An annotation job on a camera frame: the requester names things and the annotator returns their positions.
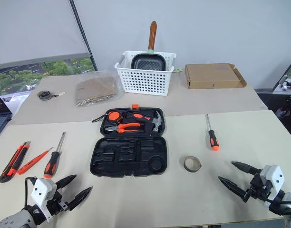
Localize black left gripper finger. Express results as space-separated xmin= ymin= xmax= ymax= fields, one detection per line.
xmin=67 ymin=186 xmax=93 ymax=211
xmin=55 ymin=174 xmax=78 ymax=191

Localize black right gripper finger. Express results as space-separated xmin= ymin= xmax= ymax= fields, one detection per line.
xmin=231 ymin=161 xmax=263 ymax=176
xmin=218 ymin=176 xmax=250 ymax=198

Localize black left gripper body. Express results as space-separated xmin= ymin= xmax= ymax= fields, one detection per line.
xmin=47 ymin=188 xmax=70 ymax=216

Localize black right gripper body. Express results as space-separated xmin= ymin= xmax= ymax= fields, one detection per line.
xmin=242 ymin=173 xmax=272 ymax=203

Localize thick shaft orange black screwdriver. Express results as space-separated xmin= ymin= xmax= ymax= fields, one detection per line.
xmin=43 ymin=132 xmax=66 ymax=179

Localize orange test pen screwdriver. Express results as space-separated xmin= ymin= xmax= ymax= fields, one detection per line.
xmin=17 ymin=146 xmax=54 ymax=175

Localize thin shaft orange black screwdriver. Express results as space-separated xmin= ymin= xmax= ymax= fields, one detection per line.
xmin=205 ymin=114 xmax=220 ymax=152

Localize grey tape roll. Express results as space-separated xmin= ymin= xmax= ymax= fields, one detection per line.
xmin=184 ymin=155 xmax=202 ymax=172

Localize orange black utility knife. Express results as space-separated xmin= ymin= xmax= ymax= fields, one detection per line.
xmin=0 ymin=141 xmax=31 ymax=183

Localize black tool case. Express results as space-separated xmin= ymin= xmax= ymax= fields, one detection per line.
xmin=89 ymin=104 xmax=169 ymax=178

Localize grey side desk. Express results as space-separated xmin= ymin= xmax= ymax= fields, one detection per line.
xmin=254 ymin=80 xmax=291 ymax=96

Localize orange black tape measure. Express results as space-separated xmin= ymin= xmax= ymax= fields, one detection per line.
xmin=91 ymin=111 xmax=124 ymax=124

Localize round black retractable reel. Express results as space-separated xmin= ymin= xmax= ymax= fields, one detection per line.
xmin=36 ymin=90 xmax=66 ymax=102

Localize clear bag with brown contents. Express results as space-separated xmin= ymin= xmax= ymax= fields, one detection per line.
xmin=73 ymin=70 xmax=125 ymax=108

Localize brown cardboard box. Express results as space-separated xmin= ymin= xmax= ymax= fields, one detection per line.
xmin=184 ymin=62 xmax=248 ymax=90

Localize white perforated plastic basket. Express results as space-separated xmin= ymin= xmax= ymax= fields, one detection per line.
xmin=114 ymin=50 xmax=177 ymax=97

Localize black diagonal pole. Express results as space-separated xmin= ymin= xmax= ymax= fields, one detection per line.
xmin=68 ymin=0 xmax=99 ymax=72

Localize white roller blind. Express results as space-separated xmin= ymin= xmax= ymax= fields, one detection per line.
xmin=0 ymin=0 xmax=92 ymax=66

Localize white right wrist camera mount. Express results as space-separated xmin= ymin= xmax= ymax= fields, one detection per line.
xmin=259 ymin=164 xmax=286 ymax=203

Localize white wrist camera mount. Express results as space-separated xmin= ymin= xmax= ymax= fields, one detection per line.
xmin=259 ymin=164 xmax=286 ymax=203
xmin=30 ymin=177 xmax=58 ymax=223

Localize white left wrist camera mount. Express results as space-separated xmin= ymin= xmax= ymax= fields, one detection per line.
xmin=30 ymin=177 xmax=58 ymax=223

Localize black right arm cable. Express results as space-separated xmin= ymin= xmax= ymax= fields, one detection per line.
xmin=263 ymin=198 xmax=291 ymax=206

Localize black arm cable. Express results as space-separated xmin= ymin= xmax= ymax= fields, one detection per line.
xmin=24 ymin=176 xmax=38 ymax=208
xmin=263 ymin=198 xmax=291 ymax=206

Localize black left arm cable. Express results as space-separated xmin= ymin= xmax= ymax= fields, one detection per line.
xmin=24 ymin=176 xmax=38 ymax=208

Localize orange handled pliers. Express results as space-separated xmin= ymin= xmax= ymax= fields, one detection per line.
xmin=104 ymin=123 xmax=143 ymax=134

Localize claw hammer black orange handle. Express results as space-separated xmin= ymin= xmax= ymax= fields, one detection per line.
xmin=125 ymin=110 xmax=164 ymax=133

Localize black square pan wooden handle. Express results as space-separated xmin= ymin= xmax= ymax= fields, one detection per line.
xmin=131 ymin=20 xmax=166 ymax=72

